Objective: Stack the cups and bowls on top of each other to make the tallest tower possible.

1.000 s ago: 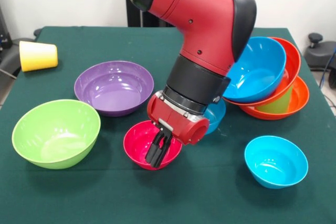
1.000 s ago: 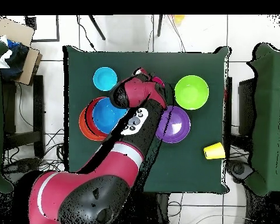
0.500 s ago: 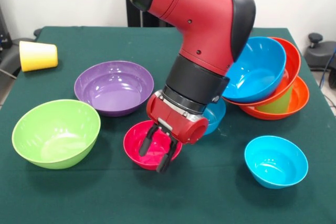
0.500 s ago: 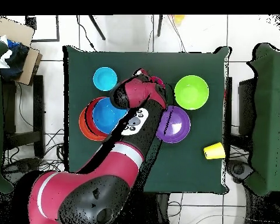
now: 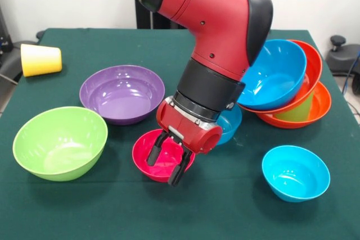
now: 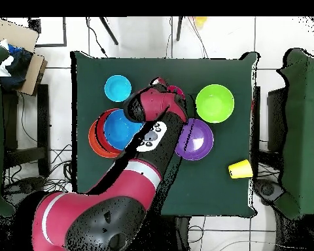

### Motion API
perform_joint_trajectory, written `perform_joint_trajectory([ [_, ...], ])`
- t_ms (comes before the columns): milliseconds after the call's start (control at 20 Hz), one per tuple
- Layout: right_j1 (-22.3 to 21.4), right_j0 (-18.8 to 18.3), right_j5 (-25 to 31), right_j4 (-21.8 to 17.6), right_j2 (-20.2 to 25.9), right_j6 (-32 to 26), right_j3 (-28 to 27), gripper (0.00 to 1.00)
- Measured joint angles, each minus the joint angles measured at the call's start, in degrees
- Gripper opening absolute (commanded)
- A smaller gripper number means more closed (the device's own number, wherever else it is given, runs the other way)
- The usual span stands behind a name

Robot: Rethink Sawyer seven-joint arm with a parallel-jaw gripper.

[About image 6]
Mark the large green plastic bowl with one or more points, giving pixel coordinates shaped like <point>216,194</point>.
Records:
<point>215,103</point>

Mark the orange plastic bowl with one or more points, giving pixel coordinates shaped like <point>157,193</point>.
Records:
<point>92,144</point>
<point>100,138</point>

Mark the blue and white cloth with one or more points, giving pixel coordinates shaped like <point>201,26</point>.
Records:
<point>18,65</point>

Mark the cardboard box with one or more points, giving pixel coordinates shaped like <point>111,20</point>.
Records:
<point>13,34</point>

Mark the purple plastic bowl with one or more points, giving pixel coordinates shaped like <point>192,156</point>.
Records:
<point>196,141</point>

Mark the black equipment base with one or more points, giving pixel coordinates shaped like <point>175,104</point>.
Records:
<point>23,185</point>
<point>267,189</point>

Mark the black bench frame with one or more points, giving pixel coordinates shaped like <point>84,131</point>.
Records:
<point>276,120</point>
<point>43,125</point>

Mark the dark green tablecloth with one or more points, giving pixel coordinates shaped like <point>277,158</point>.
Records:
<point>146,70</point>

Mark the small cyan plastic bowl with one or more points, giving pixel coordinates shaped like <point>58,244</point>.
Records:
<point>118,88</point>

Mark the large blue plastic bowl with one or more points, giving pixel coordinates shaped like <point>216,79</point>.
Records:
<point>118,130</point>

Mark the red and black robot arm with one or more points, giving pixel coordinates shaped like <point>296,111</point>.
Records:
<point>141,172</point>

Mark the black tripod leg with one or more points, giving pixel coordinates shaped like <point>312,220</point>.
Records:
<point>109,31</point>
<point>179,29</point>

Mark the small yellow object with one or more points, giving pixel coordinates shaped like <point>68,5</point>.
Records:
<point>200,21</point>

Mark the yellow plastic cup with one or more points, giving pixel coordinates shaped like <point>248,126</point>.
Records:
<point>240,169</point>

